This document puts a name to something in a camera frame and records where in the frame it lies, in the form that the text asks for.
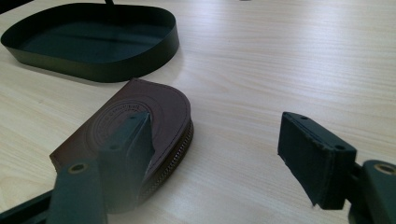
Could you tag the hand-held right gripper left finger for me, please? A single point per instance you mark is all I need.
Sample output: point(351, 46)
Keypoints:
point(126, 161)

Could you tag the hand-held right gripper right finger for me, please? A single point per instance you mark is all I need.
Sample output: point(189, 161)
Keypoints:
point(311, 158)

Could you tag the brown leather zip pouch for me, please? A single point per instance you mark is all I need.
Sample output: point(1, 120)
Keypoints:
point(168, 105)

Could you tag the dark oval tray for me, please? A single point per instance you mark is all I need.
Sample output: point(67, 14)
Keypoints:
point(93, 46)

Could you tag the black rod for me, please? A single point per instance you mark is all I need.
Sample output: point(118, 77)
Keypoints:
point(109, 2)

